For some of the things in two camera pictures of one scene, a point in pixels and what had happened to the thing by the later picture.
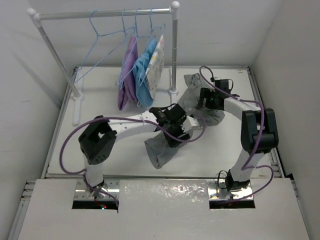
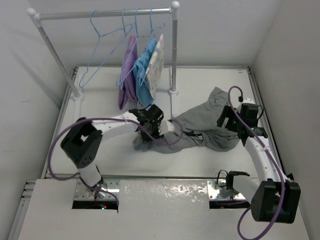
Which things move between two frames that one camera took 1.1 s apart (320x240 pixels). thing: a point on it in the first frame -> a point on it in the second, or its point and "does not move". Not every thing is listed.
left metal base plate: [83, 192] does not move
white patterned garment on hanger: [155, 72] does not move
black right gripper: [206, 93] -> [227, 111]
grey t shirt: [158, 146] -> [196, 126]
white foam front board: [164, 209] does not move
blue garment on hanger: [141, 64] does not move
